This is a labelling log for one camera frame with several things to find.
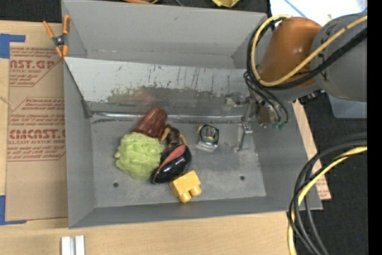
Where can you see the black and red toy shell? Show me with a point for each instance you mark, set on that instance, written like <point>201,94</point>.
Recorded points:
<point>173,165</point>

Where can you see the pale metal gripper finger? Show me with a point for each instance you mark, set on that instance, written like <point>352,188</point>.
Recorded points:
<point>237,99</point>
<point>245,137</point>

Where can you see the brown toy animal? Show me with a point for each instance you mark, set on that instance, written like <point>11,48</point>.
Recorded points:
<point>173,136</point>

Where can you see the black cylinder on white bracket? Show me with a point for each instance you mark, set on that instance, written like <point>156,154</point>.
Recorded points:
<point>311,96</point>

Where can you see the clear glass jar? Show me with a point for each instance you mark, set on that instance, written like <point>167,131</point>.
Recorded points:
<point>208,135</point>

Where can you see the brown cardboard board red print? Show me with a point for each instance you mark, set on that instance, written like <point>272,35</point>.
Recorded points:
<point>35,182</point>

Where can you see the grey metal bin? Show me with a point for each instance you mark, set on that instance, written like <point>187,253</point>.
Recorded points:
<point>215,170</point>

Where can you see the yellow toy building block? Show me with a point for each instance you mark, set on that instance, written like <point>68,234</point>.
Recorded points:
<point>185,185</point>

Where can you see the brown plastic cup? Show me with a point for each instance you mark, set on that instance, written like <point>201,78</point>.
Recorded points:
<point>152,122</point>

